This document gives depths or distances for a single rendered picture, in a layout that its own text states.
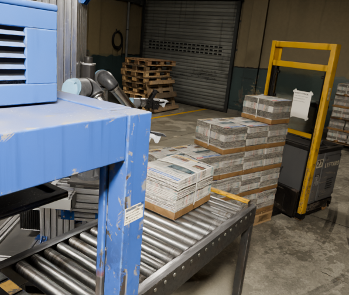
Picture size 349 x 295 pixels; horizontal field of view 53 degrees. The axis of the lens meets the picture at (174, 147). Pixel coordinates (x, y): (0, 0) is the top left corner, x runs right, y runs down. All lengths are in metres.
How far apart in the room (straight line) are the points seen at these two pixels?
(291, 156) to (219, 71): 6.46
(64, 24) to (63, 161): 1.83
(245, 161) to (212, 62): 7.32
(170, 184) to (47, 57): 1.20
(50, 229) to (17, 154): 2.22
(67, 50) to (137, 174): 1.69
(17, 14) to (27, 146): 0.28
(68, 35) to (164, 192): 1.16
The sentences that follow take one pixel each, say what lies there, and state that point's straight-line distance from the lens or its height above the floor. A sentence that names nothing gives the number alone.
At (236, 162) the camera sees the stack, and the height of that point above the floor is 0.74.
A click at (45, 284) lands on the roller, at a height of 0.80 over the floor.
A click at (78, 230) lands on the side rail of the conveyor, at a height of 0.80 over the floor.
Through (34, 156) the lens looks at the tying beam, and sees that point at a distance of 0.60.
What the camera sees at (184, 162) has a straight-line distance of 2.11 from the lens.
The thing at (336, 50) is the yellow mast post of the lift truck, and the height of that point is 1.80.
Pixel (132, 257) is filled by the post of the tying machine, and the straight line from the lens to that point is 0.88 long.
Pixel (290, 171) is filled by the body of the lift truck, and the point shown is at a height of 0.45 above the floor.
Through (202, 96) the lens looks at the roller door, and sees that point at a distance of 10.62.
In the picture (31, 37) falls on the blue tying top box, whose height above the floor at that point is 1.68.
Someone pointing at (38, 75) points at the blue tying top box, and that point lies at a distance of 0.79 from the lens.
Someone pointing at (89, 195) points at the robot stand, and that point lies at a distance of 2.37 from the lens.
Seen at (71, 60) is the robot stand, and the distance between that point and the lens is 2.41.
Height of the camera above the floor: 1.69
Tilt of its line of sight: 16 degrees down
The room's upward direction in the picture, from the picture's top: 5 degrees clockwise
